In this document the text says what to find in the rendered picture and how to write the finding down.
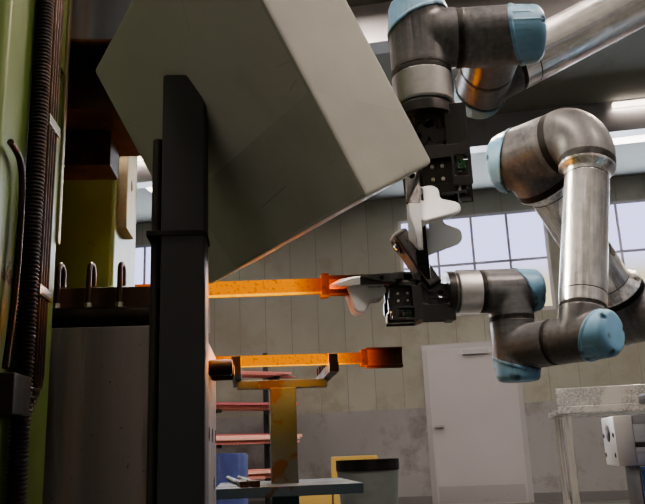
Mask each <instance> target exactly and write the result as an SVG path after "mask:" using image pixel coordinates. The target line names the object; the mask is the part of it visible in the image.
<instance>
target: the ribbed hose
mask: <svg viewBox="0 0 645 504"><path fill-rule="evenodd" d="M36 5H37V6H36V20H35V33H34V35H35V37H34V51H33V65H32V67H33V68H32V82H31V85H32V86H31V97H30V99H31V100H30V112H29V113H30V115H29V130H28V132H29V133H28V136H29V137H28V145H27V147H28V148H27V151H28V152H27V160H26V162H27V163H26V166H27V167H26V175H25V177H26V194H25V217H24V233H23V248H22V261H21V273H20V276H21V277H20V283H19V284H20V285H19V294H18V296H19V298H18V301H19V302H17V304H18V305H19V306H17V309H19V310H17V313H18V314H17V315H16V316H17V317H18V318H17V319H16V321H17V322H18V323H16V326H18V327H16V330H17V331H16V332H15V333H16V334H17V335H16V336H15V338H16V339H17V340H15V343H17V344H15V347H16V348H15V349H14V351H16V352H15V353H14V355H15V356H16V357H14V360H15V361H14V362H13V363H14V364H15V366H13V368H14V369H15V370H13V372H15V373H18V374H21V375H24V376H27V377H30V378H31V382H32V381H33V379H32V377H34V375H33V374H32V373H33V372H34V370H32V369H33V368H34V366H33V364H34V361H33V360H34V359H35V358H34V357H33V356H34V355H35V353H33V352H34V351H35V349H34V347H35V344H34V343H35V342H36V341H35V340H34V339H35V338H36V336H34V335H35V334H36V332H35V330H36V327H35V326H37V324H36V323H35V322H37V319H35V318H37V315H36V313H37V311H36V309H37V306H36V305H38V303H37V302H36V301H38V298H36V297H38V294H37V293H38V290H37V289H39V286H37V285H39V282H38V281H39V278H38V277H39V274H38V273H39V272H40V270H39V268H40V266H39V264H40V262H39V261H40V258H39V257H40V252H41V250H40V249H41V246H40V245H41V242H40V241H41V238H40V237H41V236H42V234H41V233H42V230H41V229H42V226H41V225H42V222H41V221H42V220H43V219H42V217H43V214H42V213H43V202H44V199H43V198H44V195H43V194H44V191H43V190H44V183H45V180H44V179H45V176H44V175H45V167H46V165H45V164H46V161H45V160H46V149H47V146H46V145H47V131H48V128H47V127H48V112H49V97H50V96H49V95H50V80H51V79H50V77H51V62H52V61H51V59H52V45H53V44H52V42H53V25H54V8H55V0H37V3H36ZM31 407H32V405H30V406H29V416H28V417H20V418H11V419H10V421H11V422H12V423H10V426H11V428H9V430H10V431H11V432H10V433H9V435H11V436H10V437H9V439H10V441H9V442H8V444H10V446H8V448H9V449H10V450H9V451H8V453H9V454H10V455H8V456H7V457H8V458H9V460H7V462H8V463H9V464H8V465H7V467H9V469H7V472H8V474H6V476H7V477H8V478H7V479H6V481H8V483H6V486H7V488H5V490H6V491H7V492H6V493H5V495H7V497H5V500H7V501H6V502H5V503H4V504H25V503H26V501H25V499H26V498H27V496H25V494H27V492H26V491H25V490H26V489H27V487H26V485H27V484H28V483H27V482H26V480H28V478H27V477H26V476H27V475H28V473H27V472H26V471H28V468H27V466H29V464H27V462H28V461H29V459H27V457H29V455H28V454H27V453H28V452H29V450H28V448H29V447H30V446H29V445H28V444H29V443H30V441H28V439H30V437H29V436H28V435H29V434H30V432H29V430H30V429H31V428H30V427H29V426H30V425H31V423H29V421H31V419H30V418H29V417H31V414H30V412H32V410H31V409H30V408H31Z"/></svg>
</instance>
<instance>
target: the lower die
mask: <svg viewBox="0 0 645 504"><path fill-rule="evenodd" d="M85 298H86V288H60V304H61V308H67V307H84V303H85ZM116 301H117V287H96V288H91V303H92V307H109V306H115V302H116ZM122 302H123V306H150V286H142V287H122Z"/></svg>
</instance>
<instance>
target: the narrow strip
mask: <svg viewBox="0 0 645 504"><path fill-rule="evenodd" d="M72 2H73V0H68V13H67V33H66V52H65V71H64V90H63V109H62V129H61V148H60V167H59V186H58V206H57V225H56V243H57V244H58V245H60V240H61V220H62V200H63V180H64V161H65V141H66V121H67V101H68V81H69V61H70V41H71V21H72Z"/></svg>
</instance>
